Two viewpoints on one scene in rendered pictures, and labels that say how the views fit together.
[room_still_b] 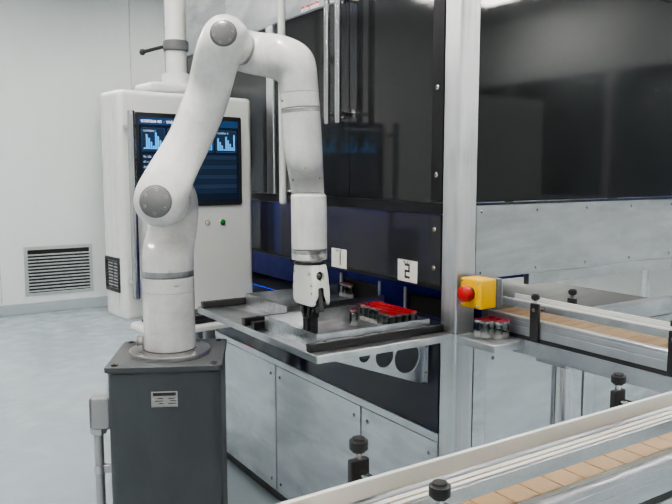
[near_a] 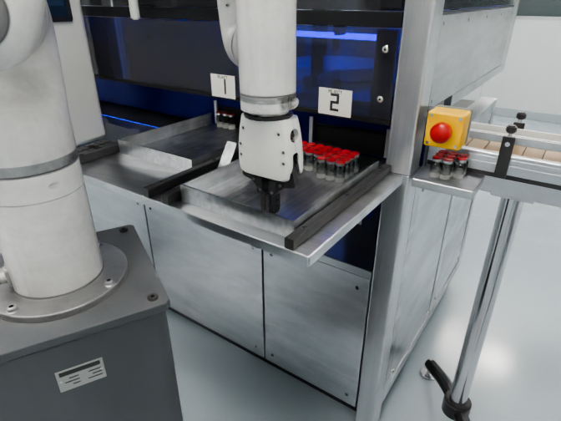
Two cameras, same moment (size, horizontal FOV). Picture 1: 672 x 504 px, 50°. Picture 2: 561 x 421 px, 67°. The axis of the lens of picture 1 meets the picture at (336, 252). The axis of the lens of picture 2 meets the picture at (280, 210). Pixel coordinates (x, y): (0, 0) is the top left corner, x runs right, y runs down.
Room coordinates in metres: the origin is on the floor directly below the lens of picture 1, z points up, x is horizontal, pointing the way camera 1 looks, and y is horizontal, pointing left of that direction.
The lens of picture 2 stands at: (1.06, 0.29, 1.24)
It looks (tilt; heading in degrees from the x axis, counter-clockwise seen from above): 27 degrees down; 338
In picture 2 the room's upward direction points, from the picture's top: straight up
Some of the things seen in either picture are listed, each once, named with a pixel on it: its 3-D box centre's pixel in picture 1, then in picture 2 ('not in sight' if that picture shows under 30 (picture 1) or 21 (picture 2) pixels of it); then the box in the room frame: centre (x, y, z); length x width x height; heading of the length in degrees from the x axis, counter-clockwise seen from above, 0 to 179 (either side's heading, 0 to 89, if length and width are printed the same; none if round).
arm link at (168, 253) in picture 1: (169, 223); (4, 61); (1.70, 0.40, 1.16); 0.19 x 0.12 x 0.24; 1
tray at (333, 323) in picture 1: (346, 323); (285, 180); (1.81, -0.03, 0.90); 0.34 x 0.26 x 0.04; 123
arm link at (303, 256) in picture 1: (309, 255); (269, 102); (1.67, 0.06, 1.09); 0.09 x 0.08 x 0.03; 33
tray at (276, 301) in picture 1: (314, 299); (203, 138); (2.16, 0.07, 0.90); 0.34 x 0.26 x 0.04; 123
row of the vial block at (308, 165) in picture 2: (380, 316); (313, 161); (1.87, -0.12, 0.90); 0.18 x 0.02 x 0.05; 33
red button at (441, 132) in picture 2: (466, 293); (441, 132); (1.70, -0.32, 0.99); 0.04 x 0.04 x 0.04; 33
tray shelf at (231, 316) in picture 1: (324, 320); (235, 169); (1.98, 0.03, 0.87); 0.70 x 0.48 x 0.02; 33
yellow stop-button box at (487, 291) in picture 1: (480, 292); (447, 127); (1.73, -0.35, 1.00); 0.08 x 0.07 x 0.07; 123
